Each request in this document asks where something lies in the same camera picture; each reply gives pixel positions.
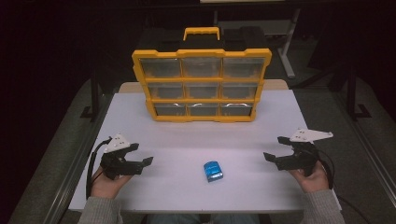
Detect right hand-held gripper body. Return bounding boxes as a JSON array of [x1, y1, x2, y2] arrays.
[[275, 128, 334, 177]]

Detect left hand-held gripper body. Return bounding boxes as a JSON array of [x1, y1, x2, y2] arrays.
[[99, 133, 145, 181]]

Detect blue packet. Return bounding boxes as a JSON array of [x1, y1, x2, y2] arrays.
[[203, 160, 224, 184]]

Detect yellow black organizer case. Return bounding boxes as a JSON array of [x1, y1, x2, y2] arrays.
[[131, 26, 273, 123]]

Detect person's left hand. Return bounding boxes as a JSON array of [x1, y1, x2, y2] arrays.
[[90, 166, 134, 200]]

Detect person's right hand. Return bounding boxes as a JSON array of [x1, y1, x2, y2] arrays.
[[288, 160, 331, 194]]

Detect black metal stand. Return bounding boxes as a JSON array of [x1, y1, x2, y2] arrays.
[[79, 60, 105, 123], [345, 63, 374, 123]]

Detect white-legged desk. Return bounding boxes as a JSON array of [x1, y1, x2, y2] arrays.
[[214, 8, 302, 79]]

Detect set of clear organizer bins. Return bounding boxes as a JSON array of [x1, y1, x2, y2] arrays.
[[138, 57, 266, 118]]

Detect left hand-held gripper black cable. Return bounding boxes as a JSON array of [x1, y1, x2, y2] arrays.
[[85, 136, 113, 201]]

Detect aluminium frame rail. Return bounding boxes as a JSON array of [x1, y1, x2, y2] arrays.
[[332, 92, 396, 200], [46, 92, 117, 224]]

